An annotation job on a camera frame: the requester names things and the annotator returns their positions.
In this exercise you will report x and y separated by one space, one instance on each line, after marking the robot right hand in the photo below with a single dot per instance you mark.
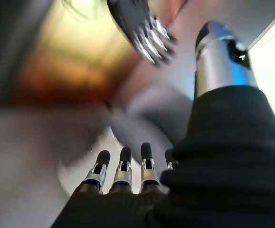
222 166

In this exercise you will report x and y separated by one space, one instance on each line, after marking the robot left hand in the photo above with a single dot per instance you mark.
132 21

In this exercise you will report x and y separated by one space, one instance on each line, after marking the white fringed cushion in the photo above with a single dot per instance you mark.
75 175

